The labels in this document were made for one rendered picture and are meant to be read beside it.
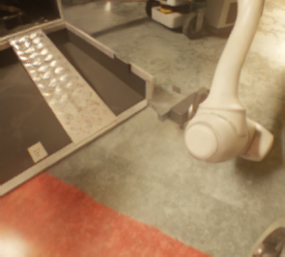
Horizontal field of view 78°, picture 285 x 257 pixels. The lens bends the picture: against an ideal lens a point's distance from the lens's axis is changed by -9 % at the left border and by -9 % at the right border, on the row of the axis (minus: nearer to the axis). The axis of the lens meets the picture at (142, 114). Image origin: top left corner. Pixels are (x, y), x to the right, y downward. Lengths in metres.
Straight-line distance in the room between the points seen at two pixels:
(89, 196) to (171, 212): 0.24
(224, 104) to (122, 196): 0.38
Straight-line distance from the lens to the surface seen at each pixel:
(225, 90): 0.42
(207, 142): 0.36
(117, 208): 0.58
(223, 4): 1.37
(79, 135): 0.71
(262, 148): 0.54
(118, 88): 0.88
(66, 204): 0.62
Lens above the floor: 0.55
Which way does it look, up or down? 46 degrees down
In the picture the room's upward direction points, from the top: 1 degrees counter-clockwise
